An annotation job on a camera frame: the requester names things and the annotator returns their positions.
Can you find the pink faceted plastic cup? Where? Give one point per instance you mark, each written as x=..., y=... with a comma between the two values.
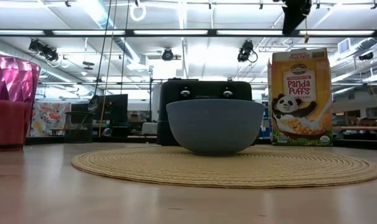
x=11, y=93

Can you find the grey-blue bowl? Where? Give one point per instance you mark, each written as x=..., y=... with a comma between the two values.
x=215, y=127

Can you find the black round ceiling camera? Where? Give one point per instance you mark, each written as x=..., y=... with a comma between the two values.
x=167, y=54

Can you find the black computer monitor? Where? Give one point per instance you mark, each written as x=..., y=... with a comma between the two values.
x=114, y=107

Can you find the floral printed cloth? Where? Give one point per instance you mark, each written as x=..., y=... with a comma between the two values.
x=48, y=118

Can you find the black ceiling camera cluster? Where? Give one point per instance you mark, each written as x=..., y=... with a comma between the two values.
x=45, y=51

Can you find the black aluminium rig frame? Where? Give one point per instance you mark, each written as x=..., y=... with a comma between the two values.
x=129, y=32

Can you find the Panda Puffs cereal box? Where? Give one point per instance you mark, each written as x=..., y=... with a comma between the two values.
x=300, y=93

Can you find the black four-slot toaster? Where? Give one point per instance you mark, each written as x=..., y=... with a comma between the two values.
x=207, y=88

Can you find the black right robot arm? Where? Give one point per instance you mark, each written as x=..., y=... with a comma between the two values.
x=294, y=15

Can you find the black mesh utensil holder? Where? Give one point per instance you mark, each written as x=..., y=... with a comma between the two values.
x=82, y=127

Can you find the round woven straw placemat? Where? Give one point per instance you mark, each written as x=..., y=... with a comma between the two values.
x=145, y=168

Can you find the metal spoon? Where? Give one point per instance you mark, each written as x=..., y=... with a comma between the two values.
x=93, y=103

